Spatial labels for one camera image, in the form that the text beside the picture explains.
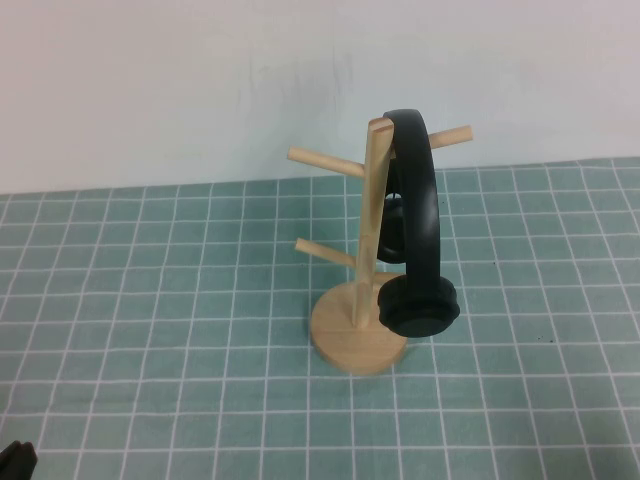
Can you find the green white-grid tablecloth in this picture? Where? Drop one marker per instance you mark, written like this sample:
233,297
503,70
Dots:
150,310

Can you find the wooden headphone stand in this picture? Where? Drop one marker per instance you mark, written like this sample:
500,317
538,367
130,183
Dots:
357,342

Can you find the black over-ear headphones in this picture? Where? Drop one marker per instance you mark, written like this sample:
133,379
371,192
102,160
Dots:
424,200

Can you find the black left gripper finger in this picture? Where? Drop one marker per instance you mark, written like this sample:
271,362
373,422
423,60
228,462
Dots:
26,462
6,466

